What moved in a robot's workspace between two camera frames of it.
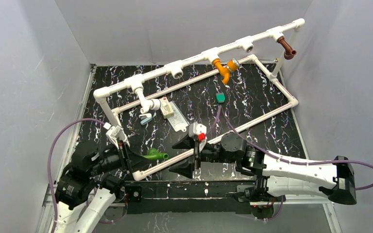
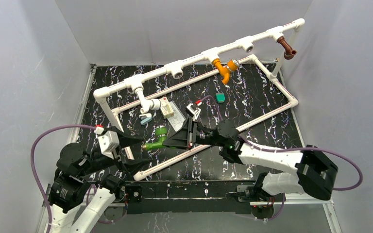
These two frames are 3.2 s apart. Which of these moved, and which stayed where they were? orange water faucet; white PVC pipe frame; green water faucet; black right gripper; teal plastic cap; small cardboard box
Moved: green water faucet; black right gripper
Stayed: white PVC pipe frame; small cardboard box; teal plastic cap; orange water faucet
